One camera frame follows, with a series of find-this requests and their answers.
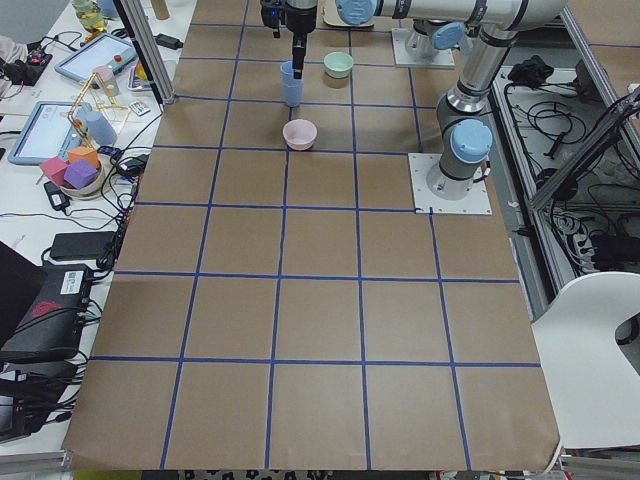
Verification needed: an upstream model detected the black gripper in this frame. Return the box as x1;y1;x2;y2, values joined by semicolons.
260;0;317;80

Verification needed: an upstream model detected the blue cup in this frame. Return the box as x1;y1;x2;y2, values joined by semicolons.
280;60;303;86
281;79;304;108

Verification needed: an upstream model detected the mint green bowl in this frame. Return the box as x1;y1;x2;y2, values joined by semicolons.
323;51;354;79

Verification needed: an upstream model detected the pink bowl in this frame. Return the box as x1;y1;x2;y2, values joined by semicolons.
282;119;318;151

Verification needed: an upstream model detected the far teach pendant tablet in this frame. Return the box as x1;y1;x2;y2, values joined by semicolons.
54;33;137;82

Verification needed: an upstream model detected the teach pendant tablet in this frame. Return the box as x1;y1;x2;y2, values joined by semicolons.
8;101;81;166
54;33;137;82

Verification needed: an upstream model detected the pink cup on desk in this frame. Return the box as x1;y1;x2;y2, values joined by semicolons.
93;65;120;97

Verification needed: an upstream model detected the light blue bottle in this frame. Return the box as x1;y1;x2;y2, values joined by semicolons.
78;110;117;146

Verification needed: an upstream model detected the bowl of foam blocks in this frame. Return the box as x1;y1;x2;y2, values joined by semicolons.
40;146;106;200

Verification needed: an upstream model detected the near teach pendant tablet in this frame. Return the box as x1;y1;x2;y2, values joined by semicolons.
8;101;81;166

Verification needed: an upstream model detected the black power adapter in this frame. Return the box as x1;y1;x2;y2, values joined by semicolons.
44;181;70;211

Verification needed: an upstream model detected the black laptop computer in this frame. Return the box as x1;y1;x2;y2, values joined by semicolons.
1;244;92;364

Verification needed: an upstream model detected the white chair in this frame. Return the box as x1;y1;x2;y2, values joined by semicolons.
532;272;639;449

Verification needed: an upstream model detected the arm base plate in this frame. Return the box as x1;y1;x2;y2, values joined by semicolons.
408;153;492;215
391;28;455;70

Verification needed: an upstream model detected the gold wire rack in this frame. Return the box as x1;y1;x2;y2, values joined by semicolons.
67;73;131;146

